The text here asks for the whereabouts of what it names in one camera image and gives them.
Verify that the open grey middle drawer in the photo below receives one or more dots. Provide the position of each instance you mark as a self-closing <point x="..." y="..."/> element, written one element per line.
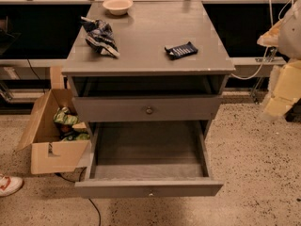
<point x="148" y="159"/>

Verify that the closed grey top drawer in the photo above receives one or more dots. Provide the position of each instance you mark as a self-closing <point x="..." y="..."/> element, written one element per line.
<point x="165" y="108"/>

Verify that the green snack bag lower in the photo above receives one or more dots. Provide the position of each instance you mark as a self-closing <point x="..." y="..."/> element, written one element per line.
<point x="76" y="136"/>

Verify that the grey wooden drawer cabinet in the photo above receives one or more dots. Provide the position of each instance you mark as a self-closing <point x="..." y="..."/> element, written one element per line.
<point x="143" y="67"/>

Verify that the green snack bag upper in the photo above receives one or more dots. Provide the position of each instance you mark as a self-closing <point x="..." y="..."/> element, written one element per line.
<point x="65" y="117"/>

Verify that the crumpled blue white chip bag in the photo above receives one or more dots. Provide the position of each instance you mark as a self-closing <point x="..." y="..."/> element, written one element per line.
<point x="100" y="37"/>

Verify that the white and red sneaker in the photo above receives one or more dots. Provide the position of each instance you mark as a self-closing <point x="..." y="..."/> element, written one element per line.
<point x="9" y="185"/>

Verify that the open cardboard box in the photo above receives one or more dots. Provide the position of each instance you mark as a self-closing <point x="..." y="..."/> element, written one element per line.
<point x="49" y="153"/>

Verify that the beige paper bowl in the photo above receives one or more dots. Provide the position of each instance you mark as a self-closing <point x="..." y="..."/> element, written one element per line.
<point x="117" y="7"/>

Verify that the dark blue rxbar blueberry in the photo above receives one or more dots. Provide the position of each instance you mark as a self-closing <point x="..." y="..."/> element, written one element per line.
<point x="181" y="51"/>

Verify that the green snack bag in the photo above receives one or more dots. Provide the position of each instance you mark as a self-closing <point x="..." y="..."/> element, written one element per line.
<point x="65" y="117"/>
<point x="76" y="136"/>

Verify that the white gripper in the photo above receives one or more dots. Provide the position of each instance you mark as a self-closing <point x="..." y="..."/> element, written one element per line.
<point x="291" y="38"/>

